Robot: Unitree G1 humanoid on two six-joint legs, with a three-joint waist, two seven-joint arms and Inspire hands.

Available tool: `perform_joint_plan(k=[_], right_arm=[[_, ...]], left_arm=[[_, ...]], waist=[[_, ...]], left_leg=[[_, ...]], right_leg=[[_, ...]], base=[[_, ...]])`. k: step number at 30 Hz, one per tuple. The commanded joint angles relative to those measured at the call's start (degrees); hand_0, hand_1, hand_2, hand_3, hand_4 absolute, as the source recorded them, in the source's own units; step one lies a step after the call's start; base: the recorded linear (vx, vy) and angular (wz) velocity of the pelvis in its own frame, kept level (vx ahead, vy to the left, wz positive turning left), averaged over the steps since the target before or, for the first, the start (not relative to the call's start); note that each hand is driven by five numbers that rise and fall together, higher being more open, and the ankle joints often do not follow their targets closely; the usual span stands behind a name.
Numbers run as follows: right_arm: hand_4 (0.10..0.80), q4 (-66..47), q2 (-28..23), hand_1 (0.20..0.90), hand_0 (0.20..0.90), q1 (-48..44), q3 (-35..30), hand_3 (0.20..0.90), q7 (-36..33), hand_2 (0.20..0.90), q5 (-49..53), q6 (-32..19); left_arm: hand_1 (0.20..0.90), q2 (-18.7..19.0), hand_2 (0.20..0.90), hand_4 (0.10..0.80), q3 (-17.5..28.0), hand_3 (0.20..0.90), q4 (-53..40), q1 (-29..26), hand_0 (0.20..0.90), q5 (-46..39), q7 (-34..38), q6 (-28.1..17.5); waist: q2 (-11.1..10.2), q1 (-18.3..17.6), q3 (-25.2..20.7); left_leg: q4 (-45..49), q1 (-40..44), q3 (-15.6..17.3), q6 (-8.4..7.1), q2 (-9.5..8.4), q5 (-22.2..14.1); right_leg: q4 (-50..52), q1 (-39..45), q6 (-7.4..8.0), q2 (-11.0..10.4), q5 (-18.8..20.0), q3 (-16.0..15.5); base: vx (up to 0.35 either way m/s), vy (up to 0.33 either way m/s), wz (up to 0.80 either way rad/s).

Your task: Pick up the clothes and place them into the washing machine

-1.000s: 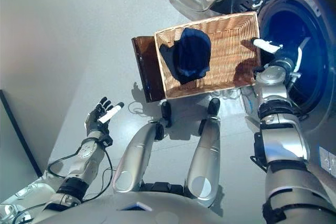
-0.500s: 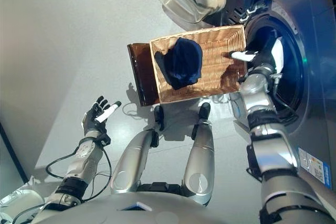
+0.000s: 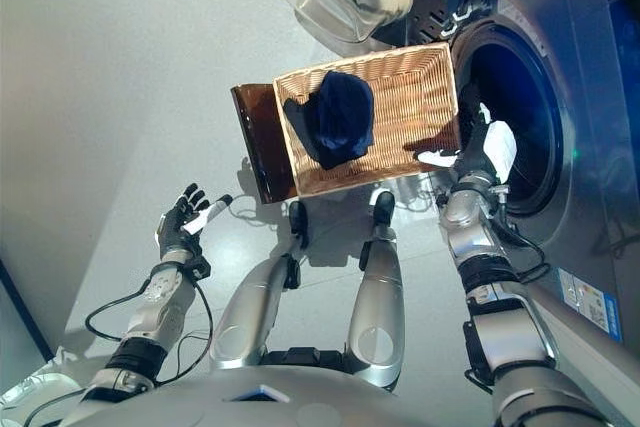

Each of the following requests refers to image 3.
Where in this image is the silver left robot leg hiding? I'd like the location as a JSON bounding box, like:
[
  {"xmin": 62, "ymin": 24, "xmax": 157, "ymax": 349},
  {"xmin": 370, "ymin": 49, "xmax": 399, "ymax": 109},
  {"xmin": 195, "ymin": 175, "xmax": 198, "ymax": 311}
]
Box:
[{"xmin": 209, "ymin": 199, "xmax": 309, "ymax": 368}]

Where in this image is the energy label sticker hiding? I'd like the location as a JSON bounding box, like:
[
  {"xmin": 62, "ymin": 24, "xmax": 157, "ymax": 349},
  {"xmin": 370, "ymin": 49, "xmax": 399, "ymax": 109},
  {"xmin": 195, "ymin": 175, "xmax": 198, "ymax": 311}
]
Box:
[{"xmin": 557, "ymin": 266, "xmax": 624, "ymax": 343}]

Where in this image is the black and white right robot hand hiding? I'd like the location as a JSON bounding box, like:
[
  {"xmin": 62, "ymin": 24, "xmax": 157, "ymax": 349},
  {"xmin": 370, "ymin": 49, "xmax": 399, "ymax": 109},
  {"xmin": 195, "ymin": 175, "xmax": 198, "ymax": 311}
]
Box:
[{"xmin": 417, "ymin": 102, "xmax": 519, "ymax": 183}]

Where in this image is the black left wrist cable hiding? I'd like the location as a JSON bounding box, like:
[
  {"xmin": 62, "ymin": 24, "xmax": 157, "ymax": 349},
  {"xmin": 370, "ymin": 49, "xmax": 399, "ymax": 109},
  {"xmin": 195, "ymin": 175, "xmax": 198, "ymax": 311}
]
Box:
[{"xmin": 24, "ymin": 266, "xmax": 214, "ymax": 427}]

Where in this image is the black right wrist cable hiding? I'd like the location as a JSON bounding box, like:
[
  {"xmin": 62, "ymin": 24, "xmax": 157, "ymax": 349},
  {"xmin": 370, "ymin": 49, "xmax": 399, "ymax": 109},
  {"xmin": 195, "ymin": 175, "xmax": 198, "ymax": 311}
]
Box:
[{"xmin": 499, "ymin": 216, "xmax": 551, "ymax": 283}]

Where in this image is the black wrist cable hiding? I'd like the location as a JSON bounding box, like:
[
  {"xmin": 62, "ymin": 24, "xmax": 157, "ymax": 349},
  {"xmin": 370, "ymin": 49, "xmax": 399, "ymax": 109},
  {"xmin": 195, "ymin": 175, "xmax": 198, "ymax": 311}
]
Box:
[
  {"xmin": 499, "ymin": 216, "xmax": 551, "ymax": 283},
  {"xmin": 24, "ymin": 266, "xmax": 214, "ymax": 427}
]

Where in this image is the silver right robot leg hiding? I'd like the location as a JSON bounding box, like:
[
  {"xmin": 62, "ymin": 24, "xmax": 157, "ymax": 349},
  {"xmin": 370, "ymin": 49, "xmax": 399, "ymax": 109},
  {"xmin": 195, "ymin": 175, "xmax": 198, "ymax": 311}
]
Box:
[{"xmin": 347, "ymin": 190, "xmax": 406, "ymax": 391}]

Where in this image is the silver robot leg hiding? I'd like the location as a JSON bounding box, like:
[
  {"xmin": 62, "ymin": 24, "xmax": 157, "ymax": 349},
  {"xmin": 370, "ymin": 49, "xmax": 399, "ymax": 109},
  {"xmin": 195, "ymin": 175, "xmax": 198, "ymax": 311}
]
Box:
[
  {"xmin": 209, "ymin": 199, "xmax": 309, "ymax": 368},
  {"xmin": 347, "ymin": 190, "xmax": 406, "ymax": 391}
]

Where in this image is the silver robot torso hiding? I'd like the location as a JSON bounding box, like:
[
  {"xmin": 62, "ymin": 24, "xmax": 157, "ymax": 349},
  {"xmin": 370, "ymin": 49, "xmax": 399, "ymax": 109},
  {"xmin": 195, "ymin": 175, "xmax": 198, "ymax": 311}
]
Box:
[{"xmin": 59, "ymin": 364, "xmax": 496, "ymax": 427}]

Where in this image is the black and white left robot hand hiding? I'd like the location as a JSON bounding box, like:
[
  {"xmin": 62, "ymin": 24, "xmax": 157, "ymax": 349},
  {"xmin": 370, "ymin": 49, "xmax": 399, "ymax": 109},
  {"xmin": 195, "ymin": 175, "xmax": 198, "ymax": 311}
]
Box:
[{"xmin": 155, "ymin": 182, "xmax": 235, "ymax": 254}]

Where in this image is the grey front-loading washing machine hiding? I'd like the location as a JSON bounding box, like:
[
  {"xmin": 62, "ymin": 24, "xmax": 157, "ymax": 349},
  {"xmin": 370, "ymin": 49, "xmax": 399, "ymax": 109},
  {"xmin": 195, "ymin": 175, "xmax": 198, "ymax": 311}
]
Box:
[{"xmin": 439, "ymin": 0, "xmax": 640, "ymax": 348}]

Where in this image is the rectangular wicker laundry basket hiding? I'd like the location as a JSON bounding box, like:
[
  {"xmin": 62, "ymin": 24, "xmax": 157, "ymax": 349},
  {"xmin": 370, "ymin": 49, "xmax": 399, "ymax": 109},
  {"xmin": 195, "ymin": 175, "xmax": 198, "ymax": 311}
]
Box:
[{"xmin": 272, "ymin": 42, "xmax": 464, "ymax": 198}]

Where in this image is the navy blue garment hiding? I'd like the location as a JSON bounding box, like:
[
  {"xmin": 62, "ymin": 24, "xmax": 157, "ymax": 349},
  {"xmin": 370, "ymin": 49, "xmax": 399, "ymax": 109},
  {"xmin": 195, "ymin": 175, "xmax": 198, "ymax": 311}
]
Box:
[{"xmin": 299, "ymin": 70, "xmax": 375, "ymax": 171}]

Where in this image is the glossy dark brown stool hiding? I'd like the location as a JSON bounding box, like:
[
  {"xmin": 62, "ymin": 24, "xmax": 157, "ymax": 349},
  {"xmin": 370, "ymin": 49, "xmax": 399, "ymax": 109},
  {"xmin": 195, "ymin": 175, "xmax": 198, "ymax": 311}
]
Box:
[{"xmin": 229, "ymin": 81, "xmax": 301, "ymax": 206}]

